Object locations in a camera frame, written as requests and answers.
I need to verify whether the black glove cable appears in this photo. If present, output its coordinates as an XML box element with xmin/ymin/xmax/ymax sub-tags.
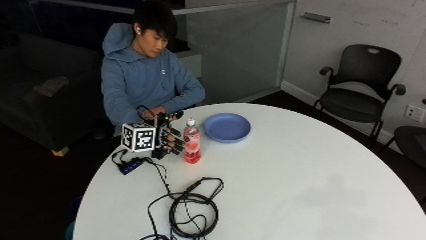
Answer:
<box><xmin>134</xmin><ymin>104</ymin><xmax>157</xmax><ymax>122</ymax></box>

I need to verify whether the short black looped cable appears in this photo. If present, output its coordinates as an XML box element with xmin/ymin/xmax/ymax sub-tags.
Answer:
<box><xmin>109</xmin><ymin>148</ymin><xmax>130</xmax><ymax>167</ymax></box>

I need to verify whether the black office chair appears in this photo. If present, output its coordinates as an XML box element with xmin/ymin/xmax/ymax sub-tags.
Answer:
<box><xmin>312</xmin><ymin>43</ymin><xmax>407</xmax><ymax>142</ymax></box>

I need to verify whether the grey cushion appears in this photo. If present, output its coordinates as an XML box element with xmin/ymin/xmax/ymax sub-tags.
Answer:
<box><xmin>31</xmin><ymin>75</ymin><xmax>71</xmax><ymax>98</ymax></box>

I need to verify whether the black hub box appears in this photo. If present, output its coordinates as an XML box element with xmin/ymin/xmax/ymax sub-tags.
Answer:
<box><xmin>116</xmin><ymin>156</ymin><xmax>146</xmax><ymax>176</ymax></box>

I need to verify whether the thin black cable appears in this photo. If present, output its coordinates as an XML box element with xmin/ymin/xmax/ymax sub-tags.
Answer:
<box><xmin>141</xmin><ymin>157</ymin><xmax>173</xmax><ymax>196</ymax></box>

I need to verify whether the blue plate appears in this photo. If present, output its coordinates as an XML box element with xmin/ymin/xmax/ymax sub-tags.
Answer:
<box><xmin>202</xmin><ymin>112</ymin><xmax>253</xmax><ymax>144</ymax></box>

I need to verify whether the red drink bottle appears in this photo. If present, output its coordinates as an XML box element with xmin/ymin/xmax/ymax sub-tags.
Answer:
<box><xmin>182</xmin><ymin>117</ymin><xmax>202</xmax><ymax>165</ymax></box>

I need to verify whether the grey door handle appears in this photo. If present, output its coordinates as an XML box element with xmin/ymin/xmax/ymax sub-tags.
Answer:
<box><xmin>298</xmin><ymin>11</ymin><xmax>333</xmax><ymax>25</ymax></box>

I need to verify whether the glass partition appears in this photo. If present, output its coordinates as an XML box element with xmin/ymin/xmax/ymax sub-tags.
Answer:
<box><xmin>172</xmin><ymin>0</ymin><xmax>298</xmax><ymax>104</ymax></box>

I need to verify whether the white wall socket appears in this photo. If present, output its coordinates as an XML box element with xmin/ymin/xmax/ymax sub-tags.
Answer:
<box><xmin>403</xmin><ymin>104</ymin><xmax>426</xmax><ymax>123</ymax></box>

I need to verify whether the the person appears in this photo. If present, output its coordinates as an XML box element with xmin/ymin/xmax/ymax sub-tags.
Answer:
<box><xmin>100</xmin><ymin>0</ymin><xmax>206</xmax><ymax>137</ymax></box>

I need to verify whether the dark sofa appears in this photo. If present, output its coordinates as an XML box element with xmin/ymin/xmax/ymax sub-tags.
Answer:
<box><xmin>0</xmin><ymin>32</ymin><xmax>106</xmax><ymax>152</ymax></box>

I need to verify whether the coiled black cable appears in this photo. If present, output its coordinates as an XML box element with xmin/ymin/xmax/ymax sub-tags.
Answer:
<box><xmin>138</xmin><ymin>176</ymin><xmax>226</xmax><ymax>240</ymax></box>

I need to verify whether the black chair with round seat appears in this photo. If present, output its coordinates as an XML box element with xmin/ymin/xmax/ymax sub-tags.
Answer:
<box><xmin>382</xmin><ymin>124</ymin><xmax>426</xmax><ymax>169</ymax></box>

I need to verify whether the yellow sofa foot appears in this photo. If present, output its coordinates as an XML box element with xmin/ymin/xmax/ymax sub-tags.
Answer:
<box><xmin>49</xmin><ymin>146</ymin><xmax>72</xmax><ymax>158</ymax></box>

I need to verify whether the white marker cube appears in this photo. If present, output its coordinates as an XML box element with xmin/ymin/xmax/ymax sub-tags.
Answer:
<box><xmin>120</xmin><ymin>122</ymin><xmax>158</xmax><ymax>154</ymax></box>

